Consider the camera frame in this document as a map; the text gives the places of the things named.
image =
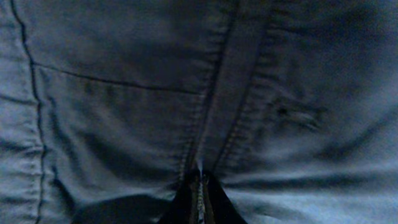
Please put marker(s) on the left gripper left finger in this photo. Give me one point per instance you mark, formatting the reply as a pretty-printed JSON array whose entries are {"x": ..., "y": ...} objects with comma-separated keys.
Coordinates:
[{"x": 184, "y": 207}]

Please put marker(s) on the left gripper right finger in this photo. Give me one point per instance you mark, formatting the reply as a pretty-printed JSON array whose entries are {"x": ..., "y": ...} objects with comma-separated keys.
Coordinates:
[{"x": 218, "y": 208}]

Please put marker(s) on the dark blue shorts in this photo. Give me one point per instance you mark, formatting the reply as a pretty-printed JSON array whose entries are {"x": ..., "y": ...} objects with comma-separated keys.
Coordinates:
[{"x": 107, "y": 105}]

